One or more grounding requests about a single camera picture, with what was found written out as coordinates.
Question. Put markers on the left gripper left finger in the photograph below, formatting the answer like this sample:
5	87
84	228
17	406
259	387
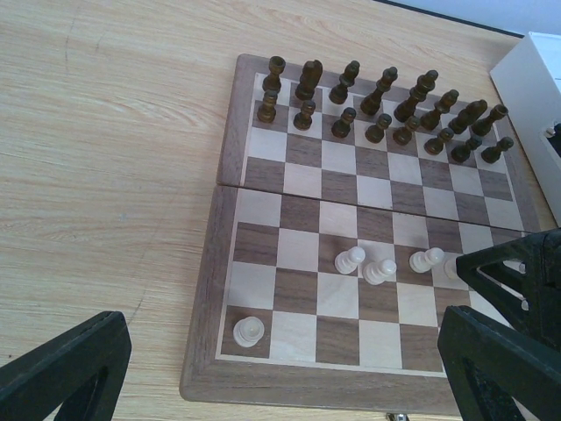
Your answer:
77	375

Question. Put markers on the dark bishop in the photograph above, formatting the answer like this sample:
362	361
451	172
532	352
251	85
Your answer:
430	119
339	93

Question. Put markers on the white rook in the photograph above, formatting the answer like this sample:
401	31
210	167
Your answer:
248	332

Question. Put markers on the dark king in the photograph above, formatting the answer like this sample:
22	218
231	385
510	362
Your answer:
424	85

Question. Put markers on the dark rook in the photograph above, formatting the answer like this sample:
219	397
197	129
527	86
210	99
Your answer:
483	126
272	81

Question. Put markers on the dark knight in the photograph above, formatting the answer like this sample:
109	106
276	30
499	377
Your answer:
310	77
468	116

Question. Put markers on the wooden chess board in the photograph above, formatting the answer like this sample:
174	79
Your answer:
287	202

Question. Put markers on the white cardboard box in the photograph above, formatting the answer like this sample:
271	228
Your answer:
528	82

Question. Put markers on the dark queen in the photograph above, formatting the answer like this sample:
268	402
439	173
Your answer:
371	103

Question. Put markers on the dark pawn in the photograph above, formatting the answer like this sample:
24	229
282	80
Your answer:
342	126
266	112
376	132
403	135
462	153
435	145
493	153
303	119

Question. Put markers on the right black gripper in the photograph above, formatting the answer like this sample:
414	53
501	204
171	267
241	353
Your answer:
521	280

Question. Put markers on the white pawn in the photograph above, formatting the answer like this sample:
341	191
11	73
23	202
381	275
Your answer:
424	261
347	261
377	272
450	269

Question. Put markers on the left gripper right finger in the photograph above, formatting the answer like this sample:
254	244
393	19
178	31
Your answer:
491	368

